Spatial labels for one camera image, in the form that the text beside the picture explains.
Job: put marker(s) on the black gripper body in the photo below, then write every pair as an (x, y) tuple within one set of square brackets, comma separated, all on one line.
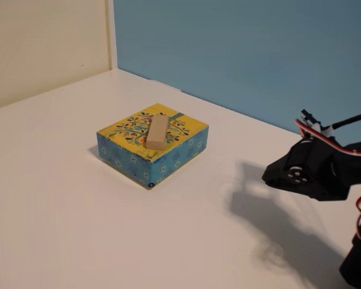
[(284, 172)]

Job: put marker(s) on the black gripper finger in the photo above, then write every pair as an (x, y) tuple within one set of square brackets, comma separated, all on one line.
[(296, 191), (281, 173)]

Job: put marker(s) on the wooden Jenga block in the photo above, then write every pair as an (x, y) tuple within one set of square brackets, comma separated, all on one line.
[(156, 132)]

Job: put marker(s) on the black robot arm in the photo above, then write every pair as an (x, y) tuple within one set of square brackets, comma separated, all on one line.
[(359, 265)]

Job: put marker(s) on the yellow blue floral box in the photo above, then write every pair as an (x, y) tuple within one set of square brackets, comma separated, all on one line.
[(180, 141)]

